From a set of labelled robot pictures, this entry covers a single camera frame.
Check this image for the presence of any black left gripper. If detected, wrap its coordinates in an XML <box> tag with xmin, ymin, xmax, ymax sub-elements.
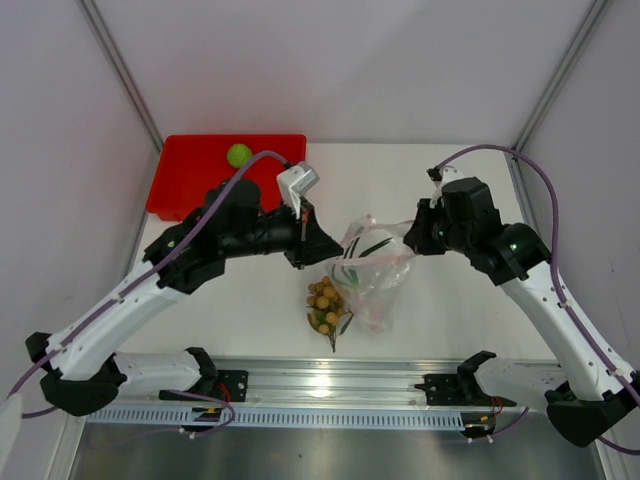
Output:
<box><xmin>220</xmin><ymin>196</ymin><xmax>343</xmax><ymax>270</ymax></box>

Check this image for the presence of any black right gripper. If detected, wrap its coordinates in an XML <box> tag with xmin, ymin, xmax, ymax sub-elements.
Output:
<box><xmin>402</xmin><ymin>198</ymin><xmax>473</xmax><ymax>256</ymax></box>

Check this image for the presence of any clear pink-dotted zip bag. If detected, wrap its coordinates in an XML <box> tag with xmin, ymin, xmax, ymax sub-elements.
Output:
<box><xmin>325</xmin><ymin>215</ymin><xmax>415</xmax><ymax>334</ymax></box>

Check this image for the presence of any yellow longan bunch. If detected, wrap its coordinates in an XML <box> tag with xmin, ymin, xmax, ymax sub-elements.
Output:
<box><xmin>306</xmin><ymin>276</ymin><xmax>354</xmax><ymax>353</ymax></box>

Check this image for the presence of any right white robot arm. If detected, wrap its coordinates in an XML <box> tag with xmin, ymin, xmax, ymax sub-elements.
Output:
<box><xmin>404</xmin><ymin>177</ymin><xmax>639</xmax><ymax>447</ymax></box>

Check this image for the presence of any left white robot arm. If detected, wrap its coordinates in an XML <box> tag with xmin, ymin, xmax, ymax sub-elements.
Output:
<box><xmin>25</xmin><ymin>179</ymin><xmax>343</xmax><ymax>417</ymax></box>

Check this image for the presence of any green ball fruit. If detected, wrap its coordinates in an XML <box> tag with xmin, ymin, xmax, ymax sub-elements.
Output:
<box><xmin>227</xmin><ymin>143</ymin><xmax>253</xmax><ymax>169</ymax></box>

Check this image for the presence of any red plastic tray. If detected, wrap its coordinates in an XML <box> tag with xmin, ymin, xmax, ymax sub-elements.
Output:
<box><xmin>146</xmin><ymin>134</ymin><xmax>307</xmax><ymax>222</ymax></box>

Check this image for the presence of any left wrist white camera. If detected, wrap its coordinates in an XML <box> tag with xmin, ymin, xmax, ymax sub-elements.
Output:
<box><xmin>276</xmin><ymin>162</ymin><xmax>319</xmax><ymax>219</ymax></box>

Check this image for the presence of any wrist white camera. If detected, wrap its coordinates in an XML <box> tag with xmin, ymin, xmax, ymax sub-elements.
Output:
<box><xmin>427</xmin><ymin>166</ymin><xmax>465</xmax><ymax>208</ymax></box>
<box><xmin>276</xmin><ymin>162</ymin><xmax>319</xmax><ymax>219</ymax></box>

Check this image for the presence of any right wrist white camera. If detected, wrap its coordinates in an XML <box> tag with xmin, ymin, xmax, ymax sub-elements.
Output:
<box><xmin>427</xmin><ymin>166</ymin><xmax>465</xmax><ymax>208</ymax></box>

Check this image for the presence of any aluminium table rail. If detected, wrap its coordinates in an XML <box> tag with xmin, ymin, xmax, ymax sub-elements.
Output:
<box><xmin>67</xmin><ymin>354</ymin><xmax>614</xmax><ymax>414</ymax></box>

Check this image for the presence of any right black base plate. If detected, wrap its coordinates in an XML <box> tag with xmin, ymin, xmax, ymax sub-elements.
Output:
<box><xmin>414</xmin><ymin>373</ymin><xmax>517</xmax><ymax>407</ymax></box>

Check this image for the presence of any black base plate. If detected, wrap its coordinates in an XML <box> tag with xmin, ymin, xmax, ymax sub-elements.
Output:
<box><xmin>414</xmin><ymin>373</ymin><xmax>517</xmax><ymax>407</ymax></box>
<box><xmin>158</xmin><ymin>370</ymin><xmax>249</xmax><ymax>403</ymax></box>

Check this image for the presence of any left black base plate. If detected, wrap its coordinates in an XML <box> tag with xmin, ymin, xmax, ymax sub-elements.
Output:
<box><xmin>158</xmin><ymin>370</ymin><xmax>249</xmax><ymax>403</ymax></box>

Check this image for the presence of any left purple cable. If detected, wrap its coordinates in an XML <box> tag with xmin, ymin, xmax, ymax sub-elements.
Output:
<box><xmin>8</xmin><ymin>149</ymin><xmax>291</xmax><ymax>420</ymax></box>

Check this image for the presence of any white slotted cable duct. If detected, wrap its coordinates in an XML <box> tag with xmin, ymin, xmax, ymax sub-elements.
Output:
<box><xmin>88</xmin><ymin>405</ymin><xmax>465</xmax><ymax>432</ymax></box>

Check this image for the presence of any right aluminium frame post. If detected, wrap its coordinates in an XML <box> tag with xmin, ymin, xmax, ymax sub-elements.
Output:
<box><xmin>512</xmin><ymin>0</ymin><xmax>614</xmax><ymax>151</ymax></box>

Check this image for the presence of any aluminium frame post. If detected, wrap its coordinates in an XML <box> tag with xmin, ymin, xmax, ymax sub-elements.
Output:
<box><xmin>512</xmin><ymin>0</ymin><xmax>614</xmax><ymax>151</ymax></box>
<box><xmin>76</xmin><ymin>0</ymin><xmax>164</xmax><ymax>153</ymax></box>

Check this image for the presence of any left aluminium frame post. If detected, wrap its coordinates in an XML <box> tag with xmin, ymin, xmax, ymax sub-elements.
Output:
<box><xmin>76</xmin><ymin>0</ymin><xmax>164</xmax><ymax>153</ymax></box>

